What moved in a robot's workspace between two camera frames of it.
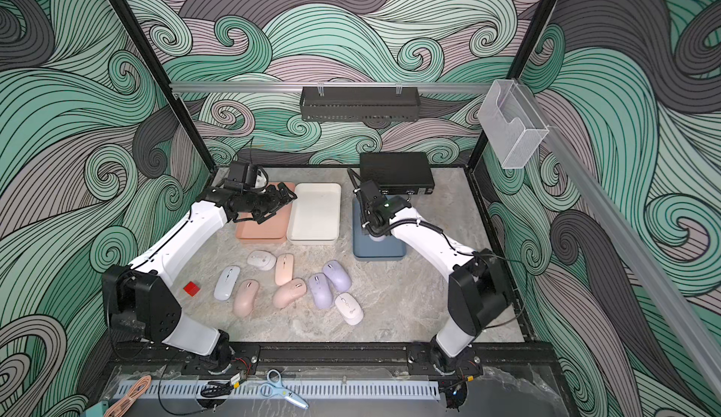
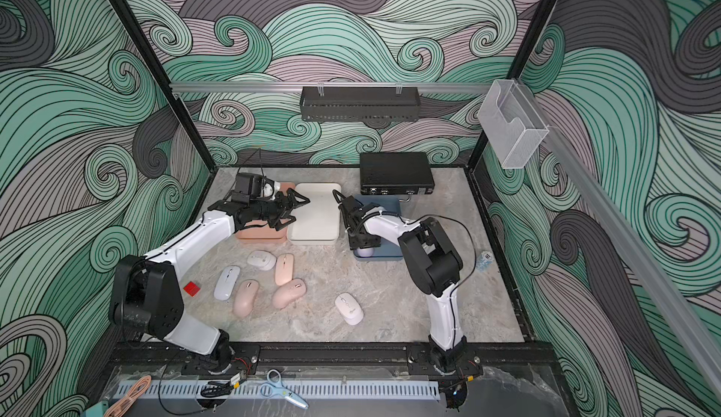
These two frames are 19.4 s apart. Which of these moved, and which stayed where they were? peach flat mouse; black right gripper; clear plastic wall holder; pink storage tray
Moved: black right gripper
Stayed: pink storage tray; peach flat mouse; clear plastic wall holder
